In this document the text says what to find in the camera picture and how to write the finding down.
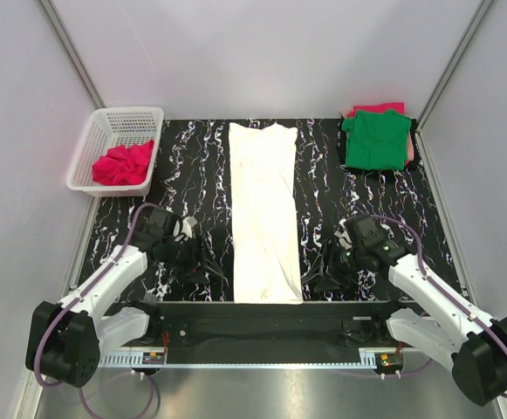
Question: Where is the folded peach t-shirt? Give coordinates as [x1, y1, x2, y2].
[405, 131, 415, 166]

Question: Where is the crumpled pink t-shirt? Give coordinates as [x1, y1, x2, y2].
[92, 140, 154, 186]

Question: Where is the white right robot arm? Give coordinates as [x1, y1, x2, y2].
[302, 214, 507, 406]

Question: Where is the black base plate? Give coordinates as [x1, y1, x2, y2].
[128, 301, 404, 366]

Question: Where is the white printed t-shirt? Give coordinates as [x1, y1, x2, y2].
[229, 123, 303, 305]

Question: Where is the right controller board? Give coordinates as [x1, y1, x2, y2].
[377, 353, 404, 369]

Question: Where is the white plastic basket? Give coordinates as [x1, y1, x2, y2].
[66, 106, 164, 197]

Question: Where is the aluminium rail frame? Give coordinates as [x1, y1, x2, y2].
[34, 335, 502, 418]

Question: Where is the controller board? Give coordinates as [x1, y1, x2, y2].
[142, 351, 166, 365]
[377, 353, 404, 369]

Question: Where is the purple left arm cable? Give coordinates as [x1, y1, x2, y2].
[33, 203, 162, 419]

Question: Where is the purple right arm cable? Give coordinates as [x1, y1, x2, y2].
[335, 214, 507, 401]

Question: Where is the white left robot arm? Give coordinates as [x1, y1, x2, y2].
[25, 203, 204, 388]

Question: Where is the folded red t-shirt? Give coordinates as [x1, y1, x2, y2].
[342, 102, 405, 119]

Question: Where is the folded green t-shirt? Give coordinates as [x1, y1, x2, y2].
[341, 110, 412, 170]

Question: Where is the left controller board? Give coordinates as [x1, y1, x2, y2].
[142, 351, 166, 365]

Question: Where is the black marble pattern mat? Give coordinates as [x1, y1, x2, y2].
[58, 117, 481, 318]

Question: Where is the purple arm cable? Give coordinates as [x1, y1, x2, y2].
[33, 203, 162, 419]
[335, 214, 507, 401]

